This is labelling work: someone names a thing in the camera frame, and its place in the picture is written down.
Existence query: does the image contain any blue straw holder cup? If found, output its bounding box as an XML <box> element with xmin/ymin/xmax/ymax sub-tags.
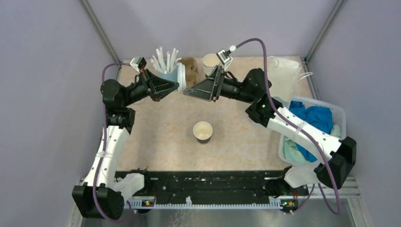
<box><xmin>157</xmin><ymin>66</ymin><xmax>178</xmax><ymax>82</ymax></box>

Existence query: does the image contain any white takeout paper bag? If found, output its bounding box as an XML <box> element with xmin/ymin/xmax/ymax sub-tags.
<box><xmin>268</xmin><ymin>56</ymin><xmax>313</xmax><ymax>103</ymax></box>

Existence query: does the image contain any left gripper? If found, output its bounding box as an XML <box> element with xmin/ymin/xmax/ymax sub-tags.
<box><xmin>122</xmin><ymin>68</ymin><xmax>180</xmax><ymax>106</ymax></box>

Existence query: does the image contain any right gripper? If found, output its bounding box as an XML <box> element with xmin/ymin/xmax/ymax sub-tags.
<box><xmin>184</xmin><ymin>66</ymin><xmax>255</xmax><ymax>105</ymax></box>

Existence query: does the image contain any white wrapped straws bundle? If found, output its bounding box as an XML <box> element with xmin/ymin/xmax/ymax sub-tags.
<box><xmin>150</xmin><ymin>46</ymin><xmax>182</xmax><ymax>74</ymax></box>

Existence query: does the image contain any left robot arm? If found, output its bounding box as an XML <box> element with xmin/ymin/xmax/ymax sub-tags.
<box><xmin>72</xmin><ymin>69</ymin><xmax>179</xmax><ymax>221</ymax></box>

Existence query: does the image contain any white plastic basket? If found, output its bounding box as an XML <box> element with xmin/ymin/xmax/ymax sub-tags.
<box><xmin>278</xmin><ymin>96</ymin><xmax>346</xmax><ymax>160</ymax></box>

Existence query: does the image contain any white plastic cup lid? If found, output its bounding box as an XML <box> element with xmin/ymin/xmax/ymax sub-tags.
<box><xmin>177</xmin><ymin>62</ymin><xmax>187</xmax><ymax>92</ymax></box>

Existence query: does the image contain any blue cloth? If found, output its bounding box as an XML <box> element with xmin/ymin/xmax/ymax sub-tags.
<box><xmin>289</xmin><ymin>101</ymin><xmax>340</xmax><ymax>163</ymax></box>

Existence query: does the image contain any light green cloth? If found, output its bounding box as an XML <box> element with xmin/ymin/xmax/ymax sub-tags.
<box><xmin>283</xmin><ymin>123</ymin><xmax>341</xmax><ymax>166</ymax></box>

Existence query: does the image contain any black paper coffee cup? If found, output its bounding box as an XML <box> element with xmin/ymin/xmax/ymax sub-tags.
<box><xmin>192</xmin><ymin>121</ymin><xmax>213</xmax><ymax>145</ymax></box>

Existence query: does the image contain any stack of paper cups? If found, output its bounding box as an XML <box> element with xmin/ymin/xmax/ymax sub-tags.
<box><xmin>202</xmin><ymin>53</ymin><xmax>220</xmax><ymax>76</ymax></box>

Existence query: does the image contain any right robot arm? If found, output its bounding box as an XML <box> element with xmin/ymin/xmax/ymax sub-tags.
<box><xmin>183</xmin><ymin>66</ymin><xmax>357</xmax><ymax>195</ymax></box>

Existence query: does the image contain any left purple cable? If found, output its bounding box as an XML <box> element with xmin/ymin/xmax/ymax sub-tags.
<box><xmin>92</xmin><ymin>62</ymin><xmax>139</xmax><ymax>221</ymax></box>

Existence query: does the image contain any brown cardboard cup carrier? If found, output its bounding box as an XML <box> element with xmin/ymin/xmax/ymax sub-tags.
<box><xmin>179</xmin><ymin>57</ymin><xmax>200</xmax><ymax>87</ymax></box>

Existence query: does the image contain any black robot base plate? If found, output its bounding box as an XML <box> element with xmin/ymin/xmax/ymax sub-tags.
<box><xmin>115</xmin><ymin>169</ymin><xmax>309</xmax><ymax>205</ymax></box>

